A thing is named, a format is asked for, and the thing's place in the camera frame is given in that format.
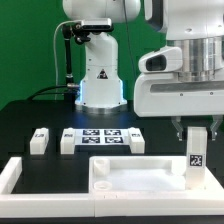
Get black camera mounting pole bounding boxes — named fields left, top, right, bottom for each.
left=62, top=23, right=90, bottom=83

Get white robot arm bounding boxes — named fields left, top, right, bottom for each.
left=63, top=0, right=224, bottom=120

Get white desk top tray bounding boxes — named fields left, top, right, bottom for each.
left=89, top=156, right=224, bottom=217

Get black cables on table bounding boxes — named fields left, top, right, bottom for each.
left=25, top=83, right=81, bottom=102

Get fiducial marker sheet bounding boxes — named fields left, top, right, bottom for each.
left=75, top=129, right=128, bottom=145

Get grey camera on mount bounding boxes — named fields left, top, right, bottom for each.
left=81, top=18, right=112, bottom=32

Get white U-shaped obstacle frame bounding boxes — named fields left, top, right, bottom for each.
left=0, top=157, right=94, bottom=218

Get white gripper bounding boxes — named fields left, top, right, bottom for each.
left=134, top=73, right=224, bottom=141

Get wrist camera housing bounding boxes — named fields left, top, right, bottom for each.
left=138, top=46, right=183, bottom=74

